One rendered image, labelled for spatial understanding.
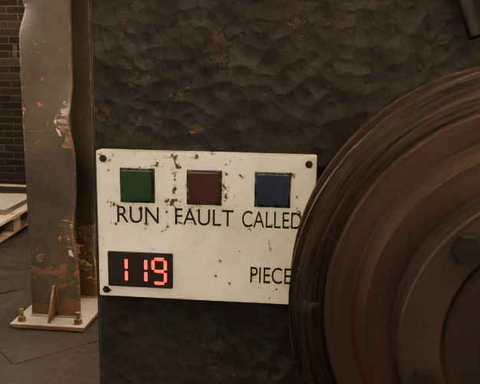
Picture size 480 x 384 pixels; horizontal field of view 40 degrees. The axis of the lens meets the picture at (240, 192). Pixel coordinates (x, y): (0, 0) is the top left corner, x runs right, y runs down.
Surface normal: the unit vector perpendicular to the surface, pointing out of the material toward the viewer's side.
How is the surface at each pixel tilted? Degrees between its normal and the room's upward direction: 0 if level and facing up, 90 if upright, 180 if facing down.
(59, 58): 90
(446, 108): 90
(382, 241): 66
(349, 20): 90
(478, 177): 90
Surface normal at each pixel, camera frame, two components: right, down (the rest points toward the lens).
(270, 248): -0.11, 0.19
